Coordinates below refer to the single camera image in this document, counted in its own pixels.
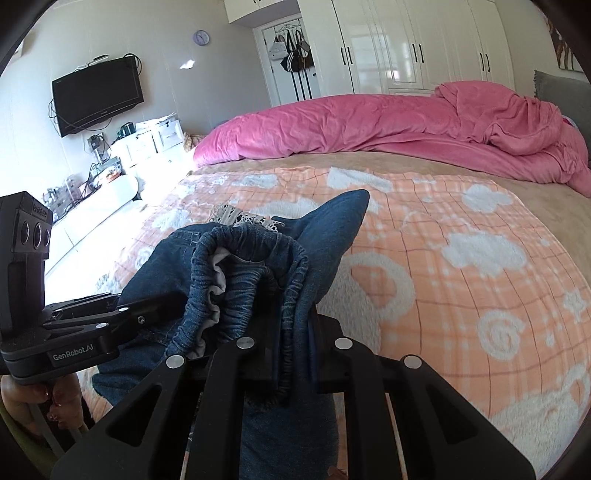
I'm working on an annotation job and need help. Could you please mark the person's left hand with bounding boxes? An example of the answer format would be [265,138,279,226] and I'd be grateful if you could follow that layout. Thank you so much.
[0,373,88,437]

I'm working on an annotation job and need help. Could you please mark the pink duvet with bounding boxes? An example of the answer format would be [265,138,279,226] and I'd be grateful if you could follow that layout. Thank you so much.
[193,80,591,199]

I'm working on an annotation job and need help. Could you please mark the black striped hanging bag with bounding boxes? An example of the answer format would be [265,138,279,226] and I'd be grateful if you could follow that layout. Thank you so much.
[281,31,304,73]

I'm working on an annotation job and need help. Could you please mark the grey quilted headboard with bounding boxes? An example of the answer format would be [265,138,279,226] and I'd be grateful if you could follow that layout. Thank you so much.
[533,70,591,162]

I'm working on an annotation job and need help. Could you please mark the black wall television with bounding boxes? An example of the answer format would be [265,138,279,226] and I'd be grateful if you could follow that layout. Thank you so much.
[52,56,145,137]

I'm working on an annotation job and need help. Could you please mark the white door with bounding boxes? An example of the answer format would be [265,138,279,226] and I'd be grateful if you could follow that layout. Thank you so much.
[253,14,324,107]

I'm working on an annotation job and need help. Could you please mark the white overhead cabinet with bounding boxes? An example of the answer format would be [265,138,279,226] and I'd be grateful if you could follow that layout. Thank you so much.
[224,0,302,27]

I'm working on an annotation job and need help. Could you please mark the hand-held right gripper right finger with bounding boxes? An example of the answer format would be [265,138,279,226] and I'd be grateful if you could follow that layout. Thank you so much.
[314,314,536,480]

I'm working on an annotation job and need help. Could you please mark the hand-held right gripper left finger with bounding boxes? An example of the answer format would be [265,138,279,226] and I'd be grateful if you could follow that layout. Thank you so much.
[51,320,278,480]

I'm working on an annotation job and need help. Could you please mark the white wardrobe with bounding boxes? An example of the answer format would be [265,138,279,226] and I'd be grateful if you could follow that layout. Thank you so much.
[298,0,518,99]

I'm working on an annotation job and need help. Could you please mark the blue denim pants lace trim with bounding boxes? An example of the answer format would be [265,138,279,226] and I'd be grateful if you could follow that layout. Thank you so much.
[91,188,371,480]

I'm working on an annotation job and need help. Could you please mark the tree print wall panels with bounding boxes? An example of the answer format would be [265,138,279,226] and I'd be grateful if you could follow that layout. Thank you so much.
[547,14,588,72]

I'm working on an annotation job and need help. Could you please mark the orange plaid cartoon blanket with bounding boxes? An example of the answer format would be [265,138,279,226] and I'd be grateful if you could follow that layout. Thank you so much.
[76,165,591,472]

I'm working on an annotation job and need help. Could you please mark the white storage drawers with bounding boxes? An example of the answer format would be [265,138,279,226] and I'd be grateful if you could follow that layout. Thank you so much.
[111,115,184,172]

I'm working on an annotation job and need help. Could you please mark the white low cabinet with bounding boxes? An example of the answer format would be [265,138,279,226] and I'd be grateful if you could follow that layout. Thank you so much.
[44,174,140,274]

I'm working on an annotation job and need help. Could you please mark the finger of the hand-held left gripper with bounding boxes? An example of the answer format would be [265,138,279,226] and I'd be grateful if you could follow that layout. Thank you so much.
[45,292,124,320]
[42,295,190,344]

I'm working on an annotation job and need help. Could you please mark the person's green garment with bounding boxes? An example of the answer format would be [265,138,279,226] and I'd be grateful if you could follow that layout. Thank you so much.
[0,408,61,468]

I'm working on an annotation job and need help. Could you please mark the brown hanging bag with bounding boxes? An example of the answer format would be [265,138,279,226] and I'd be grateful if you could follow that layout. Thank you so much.
[298,31,315,71]

